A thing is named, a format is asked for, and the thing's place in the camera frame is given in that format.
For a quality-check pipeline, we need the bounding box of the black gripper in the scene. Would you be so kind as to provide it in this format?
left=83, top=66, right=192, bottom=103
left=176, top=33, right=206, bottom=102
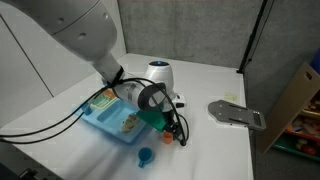
left=161, top=110, right=183, bottom=143

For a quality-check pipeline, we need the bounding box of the small orange plastic cup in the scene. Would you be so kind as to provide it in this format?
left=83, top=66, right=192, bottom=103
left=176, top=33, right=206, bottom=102
left=162, top=132, right=175, bottom=145

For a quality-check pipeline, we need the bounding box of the light blue toy sink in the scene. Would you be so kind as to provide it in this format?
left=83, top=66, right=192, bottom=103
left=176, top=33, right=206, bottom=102
left=73, top=87, right=153, bottom=145

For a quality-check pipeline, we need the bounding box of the yellow toy dish rack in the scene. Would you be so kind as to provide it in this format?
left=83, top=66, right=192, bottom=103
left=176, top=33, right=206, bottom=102
left=90, top=87, right=118, bottom=111

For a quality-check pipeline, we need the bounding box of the wooden toy storage shelf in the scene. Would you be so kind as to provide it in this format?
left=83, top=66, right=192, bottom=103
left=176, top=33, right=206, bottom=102
left=256, top=61, right=320, bottom=163

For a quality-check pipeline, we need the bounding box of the black vertical pole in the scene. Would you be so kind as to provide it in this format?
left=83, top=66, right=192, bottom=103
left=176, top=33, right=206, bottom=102
left=236, top=0, right=270, bottom=75

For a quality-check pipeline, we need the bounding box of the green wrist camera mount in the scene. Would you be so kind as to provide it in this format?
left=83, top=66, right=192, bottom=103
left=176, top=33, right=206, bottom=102
left=136, top=109, right=168, bottom=133

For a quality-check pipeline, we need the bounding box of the blue cup with handle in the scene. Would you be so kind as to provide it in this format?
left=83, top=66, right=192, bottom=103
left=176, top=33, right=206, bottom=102
left=137, top=146, right=155, bottom=169

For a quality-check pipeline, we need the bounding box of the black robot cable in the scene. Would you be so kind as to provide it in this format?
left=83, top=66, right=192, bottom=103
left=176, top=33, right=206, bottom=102
left=0, top=83, right=183, bottom=145
left=0, top=77, right=190, bottom=147

